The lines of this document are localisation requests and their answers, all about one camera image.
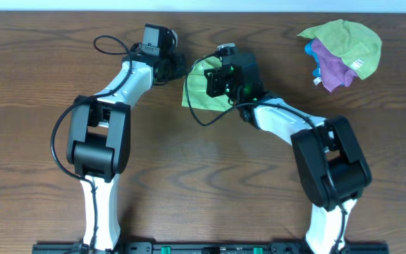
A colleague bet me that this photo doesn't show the right black cable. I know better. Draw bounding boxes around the right black cable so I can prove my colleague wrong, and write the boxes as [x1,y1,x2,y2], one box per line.
[183,52,348,253]

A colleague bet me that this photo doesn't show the olive green cloth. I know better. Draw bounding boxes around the olive green cloth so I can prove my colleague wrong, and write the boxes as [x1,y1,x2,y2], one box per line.
[298,19,382,80]

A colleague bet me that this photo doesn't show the left black cable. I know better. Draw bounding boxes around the left black cable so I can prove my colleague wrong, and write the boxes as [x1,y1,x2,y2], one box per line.
[49,34,135,253]

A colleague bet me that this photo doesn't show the light green cloth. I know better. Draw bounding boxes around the light green cloth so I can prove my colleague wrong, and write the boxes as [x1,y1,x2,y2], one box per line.
[187,57,231,111]

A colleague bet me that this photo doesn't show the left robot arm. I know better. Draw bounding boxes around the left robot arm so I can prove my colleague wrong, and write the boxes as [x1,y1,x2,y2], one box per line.
[66,53,186,253]

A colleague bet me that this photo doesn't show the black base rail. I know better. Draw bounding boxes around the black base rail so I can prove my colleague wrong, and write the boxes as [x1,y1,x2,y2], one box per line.
[32,241,390,254]

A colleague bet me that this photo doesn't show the black cable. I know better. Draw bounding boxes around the black cable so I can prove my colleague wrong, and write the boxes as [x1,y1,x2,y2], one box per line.
[183,52,348,253]
[49,34,135,253]

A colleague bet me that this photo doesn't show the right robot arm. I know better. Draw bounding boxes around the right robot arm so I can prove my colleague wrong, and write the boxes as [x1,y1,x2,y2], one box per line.
[204,49,372,253]

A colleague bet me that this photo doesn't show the purple cloth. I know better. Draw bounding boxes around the purple cloth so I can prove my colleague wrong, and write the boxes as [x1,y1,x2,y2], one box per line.
[311,39,357,92]

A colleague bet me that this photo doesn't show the blue cloth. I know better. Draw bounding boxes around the blue cloth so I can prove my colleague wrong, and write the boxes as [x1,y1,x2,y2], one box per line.
[304,40,321,78]

